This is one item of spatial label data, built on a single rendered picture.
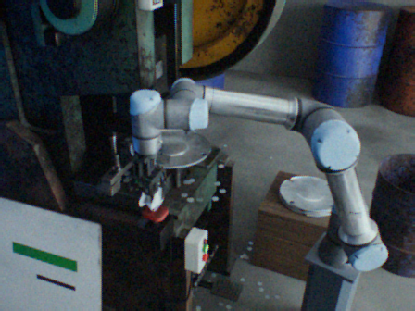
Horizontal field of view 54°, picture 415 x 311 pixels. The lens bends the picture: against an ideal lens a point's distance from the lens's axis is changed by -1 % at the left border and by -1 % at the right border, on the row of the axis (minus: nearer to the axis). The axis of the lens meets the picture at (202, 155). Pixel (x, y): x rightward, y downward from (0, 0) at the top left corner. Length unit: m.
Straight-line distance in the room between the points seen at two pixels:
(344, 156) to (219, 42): 0.76
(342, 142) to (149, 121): 0.48
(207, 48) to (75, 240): 0.88
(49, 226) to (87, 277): 0.23
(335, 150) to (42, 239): 1.11
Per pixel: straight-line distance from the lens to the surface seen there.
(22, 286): 1.87
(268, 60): 4.78
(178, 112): 1.02
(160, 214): 1.21
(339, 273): 1.55
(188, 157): 1.44
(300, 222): 1.91
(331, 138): 1.08
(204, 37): 1.72
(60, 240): 1.62
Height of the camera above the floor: 1.50
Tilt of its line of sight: 30 degrees down
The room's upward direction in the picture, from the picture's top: 1 degrees clockwise
